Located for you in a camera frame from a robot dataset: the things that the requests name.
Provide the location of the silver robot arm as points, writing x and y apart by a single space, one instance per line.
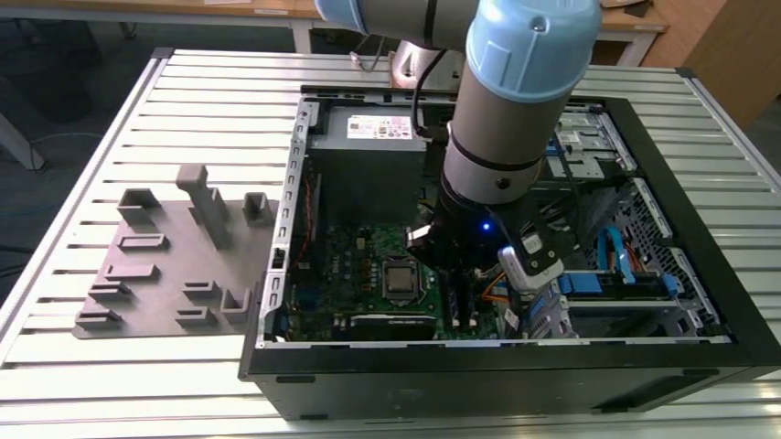
507 137

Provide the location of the black RAM slot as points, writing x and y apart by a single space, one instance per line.
448 304

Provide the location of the silver CPU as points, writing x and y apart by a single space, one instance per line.
402 280

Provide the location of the CPU socket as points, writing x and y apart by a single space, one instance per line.
400 303

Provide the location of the green motherboard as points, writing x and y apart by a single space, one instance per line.
354 256

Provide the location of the grey power supply unit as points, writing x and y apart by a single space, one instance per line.
366 183

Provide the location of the blue disk carrier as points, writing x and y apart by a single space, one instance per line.
540 320
589 285

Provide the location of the black graphics card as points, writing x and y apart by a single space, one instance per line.
397 328

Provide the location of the grey metal drive cage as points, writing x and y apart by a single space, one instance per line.
587 160

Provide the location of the black PC case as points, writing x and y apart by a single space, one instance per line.
488 366

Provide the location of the blue board connector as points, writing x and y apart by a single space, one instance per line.
308 303

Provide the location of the grey metal disk bay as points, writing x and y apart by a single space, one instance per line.
623 307

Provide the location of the grey parts rack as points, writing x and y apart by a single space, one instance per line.
238 260

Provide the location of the wooden desk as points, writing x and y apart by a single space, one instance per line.
620 25

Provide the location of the brown wooden cabinet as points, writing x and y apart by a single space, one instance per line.
732 46

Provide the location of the white desk leg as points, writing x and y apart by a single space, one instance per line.
25 146

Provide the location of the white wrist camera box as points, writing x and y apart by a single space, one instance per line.
519 270

